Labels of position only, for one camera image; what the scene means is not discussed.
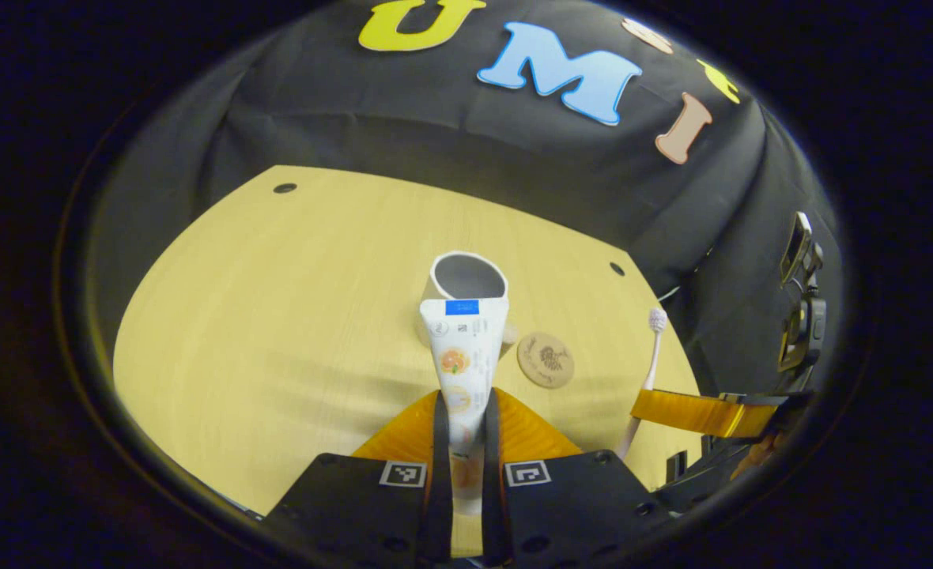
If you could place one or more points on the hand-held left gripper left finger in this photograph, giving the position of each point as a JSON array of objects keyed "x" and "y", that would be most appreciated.
[{"x": 441, "y": 474}]

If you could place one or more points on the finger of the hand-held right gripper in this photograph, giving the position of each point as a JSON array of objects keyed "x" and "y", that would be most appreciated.
[{"x": 704, "y": 412}]

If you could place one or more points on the round wooden coaster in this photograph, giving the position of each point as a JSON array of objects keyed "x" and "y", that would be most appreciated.
[{"x": 545, "y": 359}]

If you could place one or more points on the white toothpaste tube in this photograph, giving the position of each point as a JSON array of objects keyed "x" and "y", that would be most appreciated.
[{"x": 465, "y": 356}]

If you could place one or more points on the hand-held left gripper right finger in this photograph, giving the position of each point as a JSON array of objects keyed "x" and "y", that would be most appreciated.
[{"x": 492, "y": 474}]

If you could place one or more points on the white toothbrush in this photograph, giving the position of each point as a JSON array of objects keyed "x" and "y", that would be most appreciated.
[{"x": 650, "y": 371}]

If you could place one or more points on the black backdrop cloth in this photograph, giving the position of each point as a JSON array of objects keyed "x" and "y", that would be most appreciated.
[{"x": 435, "y": 134}]

